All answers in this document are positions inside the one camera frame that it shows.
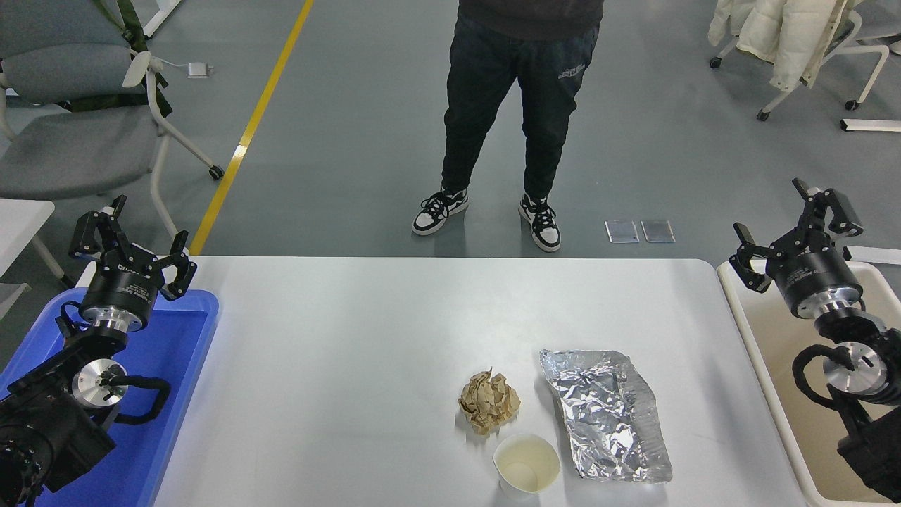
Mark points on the white frame chair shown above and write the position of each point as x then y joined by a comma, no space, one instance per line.
871,52

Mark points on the cream padded coat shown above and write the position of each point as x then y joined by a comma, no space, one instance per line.
781,35

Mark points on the silver floor plate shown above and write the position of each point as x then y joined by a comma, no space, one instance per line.
658,230
622,232

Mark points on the grey seat white chair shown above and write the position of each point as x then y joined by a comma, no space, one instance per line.
883,17

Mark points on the white table leg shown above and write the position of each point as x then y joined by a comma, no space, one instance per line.
162,15

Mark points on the white metal floor bar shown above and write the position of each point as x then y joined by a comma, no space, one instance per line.
880,255
873,125

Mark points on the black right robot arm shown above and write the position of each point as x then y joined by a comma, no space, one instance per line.
859,422

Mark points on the blue plastic tray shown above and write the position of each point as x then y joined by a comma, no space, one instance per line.
176,394

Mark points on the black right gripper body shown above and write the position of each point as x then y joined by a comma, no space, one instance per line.
816,274

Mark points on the silver foil tray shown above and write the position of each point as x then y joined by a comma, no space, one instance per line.
605,415

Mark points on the white paper cup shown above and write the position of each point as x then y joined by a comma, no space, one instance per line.
524,465

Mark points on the grey office chair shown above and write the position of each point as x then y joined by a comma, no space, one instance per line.
70,151

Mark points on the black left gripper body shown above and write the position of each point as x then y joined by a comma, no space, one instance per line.
123,289

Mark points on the white side table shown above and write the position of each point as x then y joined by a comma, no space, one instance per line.
21,229

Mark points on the person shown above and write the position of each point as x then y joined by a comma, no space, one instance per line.
493,84

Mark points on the tan paper ball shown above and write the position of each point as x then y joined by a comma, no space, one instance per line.
489,401

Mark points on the large pale plastic bin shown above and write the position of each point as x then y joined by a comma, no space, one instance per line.
778,352

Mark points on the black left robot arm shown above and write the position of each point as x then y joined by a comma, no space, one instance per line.
42,429

